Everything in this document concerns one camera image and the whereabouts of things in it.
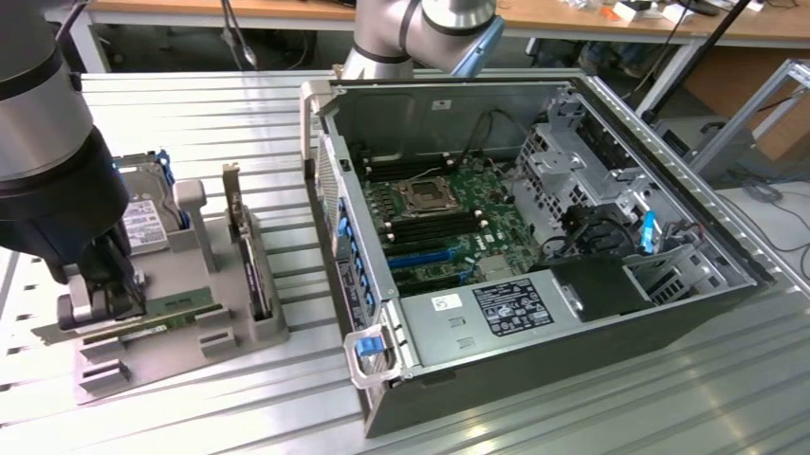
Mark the black wire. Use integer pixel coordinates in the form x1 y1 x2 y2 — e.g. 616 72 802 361
459 109 527 165

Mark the grey power supply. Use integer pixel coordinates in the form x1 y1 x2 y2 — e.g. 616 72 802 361
398 272 575 372

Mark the metal disk bay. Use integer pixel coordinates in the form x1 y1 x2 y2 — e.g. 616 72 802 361
623 236 758 307

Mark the CPU socket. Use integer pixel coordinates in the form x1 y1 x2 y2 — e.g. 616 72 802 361
394 176 454 215

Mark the green RAM stick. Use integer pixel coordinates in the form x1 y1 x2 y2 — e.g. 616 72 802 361
81 296 224 343

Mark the silver hard disk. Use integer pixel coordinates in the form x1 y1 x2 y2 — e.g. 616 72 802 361
115 151 185 258

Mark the grey box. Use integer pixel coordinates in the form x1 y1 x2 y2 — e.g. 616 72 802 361
652 115 758 189

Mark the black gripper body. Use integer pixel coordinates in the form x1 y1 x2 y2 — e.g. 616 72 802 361
0 125 133 286

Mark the black stand pole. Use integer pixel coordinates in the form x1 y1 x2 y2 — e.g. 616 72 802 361
640 0 746 125

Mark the open black PC case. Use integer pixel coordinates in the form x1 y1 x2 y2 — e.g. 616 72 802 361
299 77 777 440

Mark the grey cable bundle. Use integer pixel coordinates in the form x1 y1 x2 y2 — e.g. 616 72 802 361
738 173 810 253

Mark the blue expansion slot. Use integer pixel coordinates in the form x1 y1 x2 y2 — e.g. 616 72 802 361
386 250 467 270

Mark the green motherboard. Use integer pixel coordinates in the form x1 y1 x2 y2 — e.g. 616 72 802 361
360 155 547 299

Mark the black graphics card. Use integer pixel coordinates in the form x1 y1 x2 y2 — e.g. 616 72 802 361
221 162 277 324

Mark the blue disk bay latch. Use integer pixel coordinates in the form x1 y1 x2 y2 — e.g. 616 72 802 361
638 210 663 257

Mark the blue case handle latch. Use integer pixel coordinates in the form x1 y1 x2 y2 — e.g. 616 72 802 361
353 331 384 357

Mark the silver chipset heatsink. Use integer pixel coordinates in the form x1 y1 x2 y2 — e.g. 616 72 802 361
478 258 515 282

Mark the black expansion slot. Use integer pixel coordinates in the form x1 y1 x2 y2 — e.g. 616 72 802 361
395 273 479 296

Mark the aluminium profile frame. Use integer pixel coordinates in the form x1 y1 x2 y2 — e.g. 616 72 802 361
687 58 810 177

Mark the black RAM slot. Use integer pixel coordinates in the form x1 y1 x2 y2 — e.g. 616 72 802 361
366 164 452 178
364 158 451 173
387 227 490 244
386 222 487 238
363 152 450 167
382 210 483 227
383 216 486 232
368 169 454 184

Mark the grey parts rack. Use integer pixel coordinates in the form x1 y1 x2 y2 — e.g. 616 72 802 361
31 151 292 405

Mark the wooden desk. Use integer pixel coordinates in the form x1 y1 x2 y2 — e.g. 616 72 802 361
87 0 810 48

